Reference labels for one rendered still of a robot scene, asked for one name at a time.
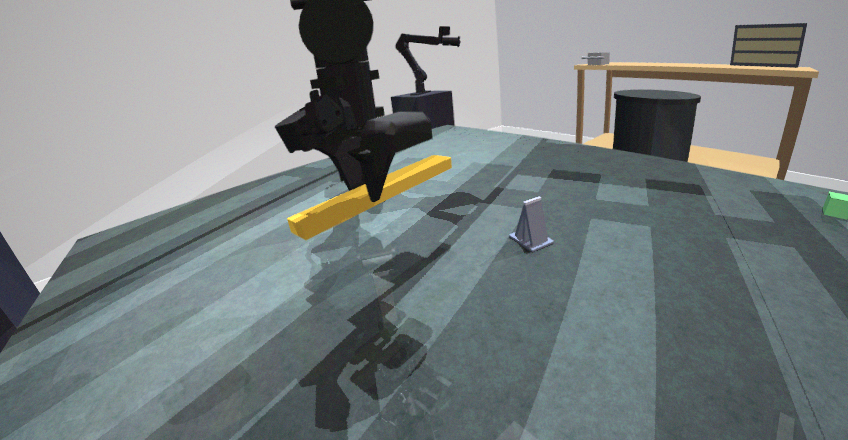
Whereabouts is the green block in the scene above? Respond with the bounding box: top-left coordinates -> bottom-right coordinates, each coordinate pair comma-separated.
823,191 -> 848,220

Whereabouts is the yellow bar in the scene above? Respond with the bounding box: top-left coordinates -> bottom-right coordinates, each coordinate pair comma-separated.
287,155 -> 452,241

